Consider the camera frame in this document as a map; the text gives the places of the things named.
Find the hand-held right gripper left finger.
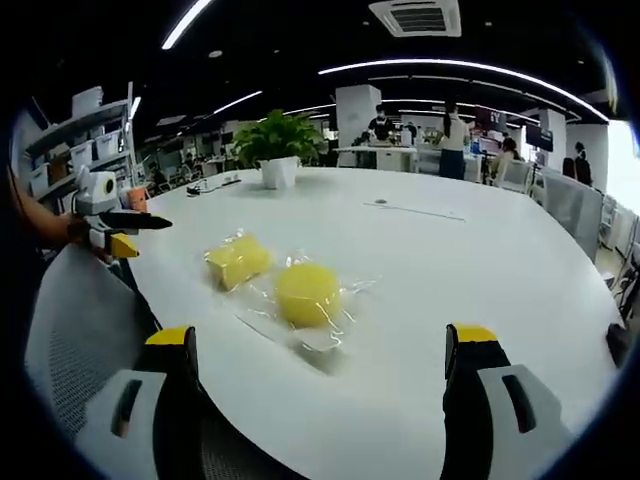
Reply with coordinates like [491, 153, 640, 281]
[82, 324, 211, 480]

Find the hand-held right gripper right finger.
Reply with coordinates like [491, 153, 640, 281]
[439, 322, 577, 480]

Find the rectangular yellow silicone block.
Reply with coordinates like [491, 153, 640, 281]
[203, 231, 274, 294]

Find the round yellow silicone block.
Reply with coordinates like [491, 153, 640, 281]
[273, 263, 344, 331]

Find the orange patterned cup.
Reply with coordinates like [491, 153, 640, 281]
[124, 185, 150, 213]

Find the white storage bin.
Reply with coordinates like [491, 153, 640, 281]
[94, 130, 123, 157]
[71, 86, 105, 115]
[28, 163, 51, 197]
[68, 139, 96, 166]

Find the metal storage shelf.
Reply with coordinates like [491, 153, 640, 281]
[19, 82, 147, 202]

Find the grey mesh office chair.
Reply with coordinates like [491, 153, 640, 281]
[24, 244, 301, 480]

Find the black chair armrest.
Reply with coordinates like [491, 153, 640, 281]
[605, 322, 633, 369]

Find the green plant in white pot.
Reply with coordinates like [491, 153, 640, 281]
[231, 108, 327, 190]

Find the straight ceiling light strip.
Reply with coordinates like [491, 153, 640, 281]
[161, 0, 215, 51]

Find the white mesh office chair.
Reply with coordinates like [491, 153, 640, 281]
[541, 166, 604, 262]

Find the hanging dark screen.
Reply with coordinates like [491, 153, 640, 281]
[474, 105, 508, 133]
[524, 123, 556, 152]

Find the ceiling air conditioner unit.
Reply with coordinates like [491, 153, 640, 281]
[368, 0, 463, 39]

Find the curved ceiling light strip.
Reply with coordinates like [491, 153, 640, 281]
[317, 58, 610, 122]

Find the black table cable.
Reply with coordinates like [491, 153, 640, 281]
[185, 177, 242, 197]

